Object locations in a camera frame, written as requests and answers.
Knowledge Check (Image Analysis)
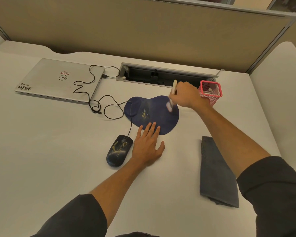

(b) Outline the dark blue computer mouse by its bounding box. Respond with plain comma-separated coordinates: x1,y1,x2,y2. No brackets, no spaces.
106,135,134,168

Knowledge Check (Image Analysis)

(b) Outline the silver closed laptop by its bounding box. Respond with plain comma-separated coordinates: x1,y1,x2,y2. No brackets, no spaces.
15,58,106,104

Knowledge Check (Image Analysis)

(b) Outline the person's left hand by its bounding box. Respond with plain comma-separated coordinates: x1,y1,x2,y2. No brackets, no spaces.
130,122,166,168

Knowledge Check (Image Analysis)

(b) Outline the person's dark sleeve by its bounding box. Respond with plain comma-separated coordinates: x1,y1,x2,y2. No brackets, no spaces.
237,156,296,237
30,194,108,237

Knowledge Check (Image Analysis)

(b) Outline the pink mesh pen holder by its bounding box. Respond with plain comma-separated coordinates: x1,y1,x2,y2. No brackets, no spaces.
198,80,223,107

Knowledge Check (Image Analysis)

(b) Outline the grey folded cloth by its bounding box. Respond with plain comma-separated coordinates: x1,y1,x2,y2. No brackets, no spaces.
199,136,240,208

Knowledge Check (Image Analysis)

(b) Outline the person's dark right sleeve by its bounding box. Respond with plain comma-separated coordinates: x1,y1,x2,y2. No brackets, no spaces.
237,156,296,237

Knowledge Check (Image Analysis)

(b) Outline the white cleaning brush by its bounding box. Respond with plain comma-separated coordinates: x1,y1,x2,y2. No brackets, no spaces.
166,79,178,112

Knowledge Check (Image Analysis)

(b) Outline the beige cubicle partition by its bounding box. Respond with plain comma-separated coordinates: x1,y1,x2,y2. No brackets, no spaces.
0,0,296,74

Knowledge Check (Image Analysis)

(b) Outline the person's dark left sleeve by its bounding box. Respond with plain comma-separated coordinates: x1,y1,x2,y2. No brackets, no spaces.
30,194,108,237

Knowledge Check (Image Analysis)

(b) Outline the dark blue mouse pad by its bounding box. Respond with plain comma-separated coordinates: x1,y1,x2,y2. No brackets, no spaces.
123,95,180,136

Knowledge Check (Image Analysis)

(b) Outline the person's right hand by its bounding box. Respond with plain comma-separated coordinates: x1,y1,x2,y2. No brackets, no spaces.
168,81,204,109

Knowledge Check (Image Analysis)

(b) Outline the black mouse cable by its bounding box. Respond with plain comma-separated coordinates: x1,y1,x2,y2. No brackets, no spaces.
73,65,134,140

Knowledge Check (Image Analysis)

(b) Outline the person's left forearm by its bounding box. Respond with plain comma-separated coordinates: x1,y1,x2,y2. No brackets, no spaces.
90,158,148,228

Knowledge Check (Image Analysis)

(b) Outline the person's right forearm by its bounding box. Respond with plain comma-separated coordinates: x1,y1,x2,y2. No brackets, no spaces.
191,96,272,179

